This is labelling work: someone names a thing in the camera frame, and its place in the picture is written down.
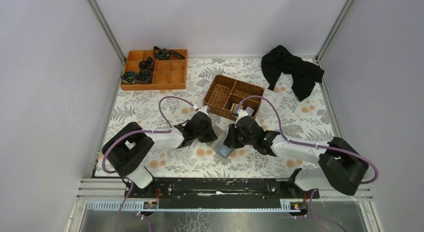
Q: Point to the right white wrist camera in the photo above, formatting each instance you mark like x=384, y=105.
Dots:
x=240, y=114

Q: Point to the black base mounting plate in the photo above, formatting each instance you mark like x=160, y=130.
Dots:
x=207, y=193

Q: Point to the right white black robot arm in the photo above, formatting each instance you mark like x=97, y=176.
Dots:
x=334, y=166

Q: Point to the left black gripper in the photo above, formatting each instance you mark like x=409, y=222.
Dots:
x=205, y=131

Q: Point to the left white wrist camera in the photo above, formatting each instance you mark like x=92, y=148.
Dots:
x=204, y=109

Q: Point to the orange compartment tray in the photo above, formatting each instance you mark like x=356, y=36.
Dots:
x=155, y=69

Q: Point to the brown wicker divided basket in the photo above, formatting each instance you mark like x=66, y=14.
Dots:
x=225, y=93

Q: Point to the cards stack in basket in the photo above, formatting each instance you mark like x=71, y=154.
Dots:
x=240, y=107

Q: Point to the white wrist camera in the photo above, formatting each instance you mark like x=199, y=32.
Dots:
x=204, y=109
x=240, y=114

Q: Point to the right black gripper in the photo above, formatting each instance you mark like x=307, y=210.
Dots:
x=236, y=137

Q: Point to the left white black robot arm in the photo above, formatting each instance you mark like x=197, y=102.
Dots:
x=126, y=150

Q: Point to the floral patterned table mat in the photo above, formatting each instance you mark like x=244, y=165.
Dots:
x=155, y=109

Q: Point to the aluminium frame rail front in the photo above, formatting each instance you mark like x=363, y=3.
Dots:
x=108, y=194

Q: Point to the black crumpled cloth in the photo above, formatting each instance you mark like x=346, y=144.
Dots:
x=304, y=74

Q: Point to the grey leather card holder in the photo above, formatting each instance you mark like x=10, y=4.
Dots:
x=218, y=145

